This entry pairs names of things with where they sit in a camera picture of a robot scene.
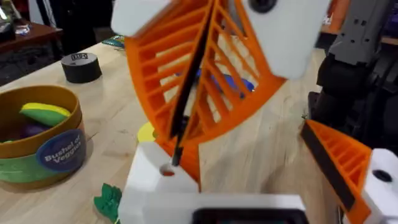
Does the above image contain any brown green toy vegetable tub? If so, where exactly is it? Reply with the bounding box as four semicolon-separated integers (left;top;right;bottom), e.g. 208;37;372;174
0;85;88;191

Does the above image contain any teal patterned flat item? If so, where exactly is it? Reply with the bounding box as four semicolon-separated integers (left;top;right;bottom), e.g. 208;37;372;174
101;34;126;49

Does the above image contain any yellow round toy piece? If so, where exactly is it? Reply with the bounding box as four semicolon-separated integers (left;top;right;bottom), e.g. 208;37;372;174
137;121;157;144

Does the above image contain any left gripper white orange right finger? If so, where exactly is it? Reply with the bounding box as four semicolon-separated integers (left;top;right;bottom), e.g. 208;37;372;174
299;119;398;224

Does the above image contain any left gripper bare white left finger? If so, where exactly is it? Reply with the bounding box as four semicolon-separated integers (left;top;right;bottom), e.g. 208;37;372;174
118;141;200;224

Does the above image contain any black tape roll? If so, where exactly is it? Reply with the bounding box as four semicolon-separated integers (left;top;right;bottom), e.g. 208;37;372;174
60;52;103;84

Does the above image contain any orange ribbed wedge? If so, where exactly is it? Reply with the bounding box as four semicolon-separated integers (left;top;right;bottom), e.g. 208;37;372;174
155;136;201;192

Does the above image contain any white orange finger of the right gripper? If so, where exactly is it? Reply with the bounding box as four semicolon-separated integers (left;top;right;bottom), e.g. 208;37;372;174
182;0;331;143
110;0;216;166

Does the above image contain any green leafy toy vegetable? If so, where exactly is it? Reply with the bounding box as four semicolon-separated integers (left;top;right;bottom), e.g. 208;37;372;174
93;182;123;224

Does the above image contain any blue electric screwdriver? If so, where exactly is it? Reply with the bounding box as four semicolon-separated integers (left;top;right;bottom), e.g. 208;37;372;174
174;69;256;98

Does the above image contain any dark wooden side table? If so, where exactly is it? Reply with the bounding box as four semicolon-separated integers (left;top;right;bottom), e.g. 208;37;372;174
0;21;64;54

